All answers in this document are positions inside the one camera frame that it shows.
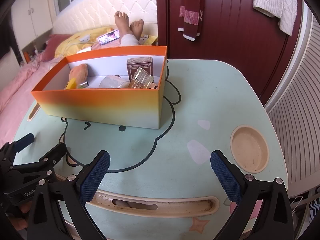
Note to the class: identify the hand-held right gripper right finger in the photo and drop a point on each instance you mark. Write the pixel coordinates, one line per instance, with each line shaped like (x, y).
(225, 177)

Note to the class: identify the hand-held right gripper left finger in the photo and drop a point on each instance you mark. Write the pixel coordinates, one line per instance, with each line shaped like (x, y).
(96, 177)

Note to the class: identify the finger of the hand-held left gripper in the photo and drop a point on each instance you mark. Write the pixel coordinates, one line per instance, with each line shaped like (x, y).
(25, 139)
(53, 154)

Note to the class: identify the orange gradient cardboard box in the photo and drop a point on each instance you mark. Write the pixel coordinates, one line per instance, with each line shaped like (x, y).
(100, 107)

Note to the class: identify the small yellow toy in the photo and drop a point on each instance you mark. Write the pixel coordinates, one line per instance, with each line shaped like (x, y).
(71, 84)

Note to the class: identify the small silver metal tube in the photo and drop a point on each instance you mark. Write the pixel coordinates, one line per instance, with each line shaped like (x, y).
(84, 84)

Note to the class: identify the orange plush toy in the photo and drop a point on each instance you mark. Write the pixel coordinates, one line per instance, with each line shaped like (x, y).
(78, 72)

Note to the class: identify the clear plastic bag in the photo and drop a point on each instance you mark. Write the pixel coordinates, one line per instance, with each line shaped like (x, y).
(111, 82)

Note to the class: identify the clear glass bottle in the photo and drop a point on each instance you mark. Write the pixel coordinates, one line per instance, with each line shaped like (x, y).
(141, 81)

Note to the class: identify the brown patterned card box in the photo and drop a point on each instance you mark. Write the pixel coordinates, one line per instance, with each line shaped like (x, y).
(140, 62)

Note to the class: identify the mint green cartoon desktop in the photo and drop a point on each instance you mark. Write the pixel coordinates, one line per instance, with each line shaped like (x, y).
(200, 100)

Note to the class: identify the person's left hand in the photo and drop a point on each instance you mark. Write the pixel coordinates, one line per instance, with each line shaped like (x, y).
(23, 208)

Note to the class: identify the pink blanket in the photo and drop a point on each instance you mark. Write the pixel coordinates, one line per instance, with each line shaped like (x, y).
(15, 90)

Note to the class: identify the white slatted panel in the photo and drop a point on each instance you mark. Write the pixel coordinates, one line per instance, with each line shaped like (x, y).
(300, 130)

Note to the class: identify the black white patterned cloth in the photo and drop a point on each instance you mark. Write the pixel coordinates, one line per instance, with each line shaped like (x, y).
(314, 210)

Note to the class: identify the dark red pillow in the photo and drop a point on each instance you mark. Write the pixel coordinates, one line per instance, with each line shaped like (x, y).
(53, 46)

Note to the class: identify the white box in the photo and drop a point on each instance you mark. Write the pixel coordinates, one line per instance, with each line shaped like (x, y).
(84, 50)

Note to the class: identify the yellow cartoon pillow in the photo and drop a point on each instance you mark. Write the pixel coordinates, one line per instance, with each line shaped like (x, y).
(150, 40)
(75, 40)

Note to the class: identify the dark red wooden door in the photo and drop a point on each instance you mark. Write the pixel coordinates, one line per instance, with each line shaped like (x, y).
(237, 55)

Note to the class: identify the white cabinet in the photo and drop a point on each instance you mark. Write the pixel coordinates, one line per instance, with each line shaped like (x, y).
(30, 12)

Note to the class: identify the smartphone with lit screen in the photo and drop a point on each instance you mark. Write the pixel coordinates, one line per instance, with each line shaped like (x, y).
(108, 37)

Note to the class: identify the person's bare foot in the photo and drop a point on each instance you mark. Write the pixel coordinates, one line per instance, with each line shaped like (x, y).
(137, 29)
(121, 23)

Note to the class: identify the maroon pink striped scarf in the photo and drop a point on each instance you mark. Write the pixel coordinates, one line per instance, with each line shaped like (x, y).
(191, 15)

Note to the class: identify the white knitted sweater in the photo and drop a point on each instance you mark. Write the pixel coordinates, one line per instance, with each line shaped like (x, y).
(270, 0)

